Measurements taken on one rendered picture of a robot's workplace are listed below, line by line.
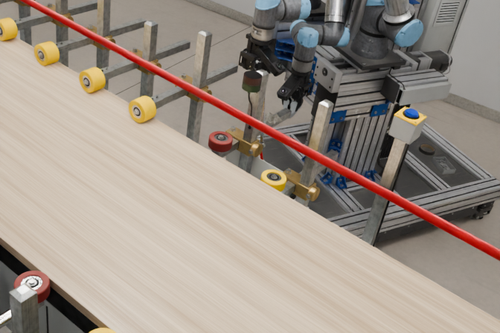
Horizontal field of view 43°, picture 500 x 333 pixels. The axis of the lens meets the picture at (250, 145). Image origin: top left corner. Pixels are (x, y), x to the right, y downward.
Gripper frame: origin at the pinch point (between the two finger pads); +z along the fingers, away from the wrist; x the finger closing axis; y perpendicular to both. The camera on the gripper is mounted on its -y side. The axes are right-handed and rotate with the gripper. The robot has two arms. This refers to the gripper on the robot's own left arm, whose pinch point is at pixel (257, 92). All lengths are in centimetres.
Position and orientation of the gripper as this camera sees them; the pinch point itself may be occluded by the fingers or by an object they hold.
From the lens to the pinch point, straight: 219.0
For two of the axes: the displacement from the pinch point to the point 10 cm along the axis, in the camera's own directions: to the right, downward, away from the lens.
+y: -7.8, -4.4, 4.4
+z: -1.5, 8.2, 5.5
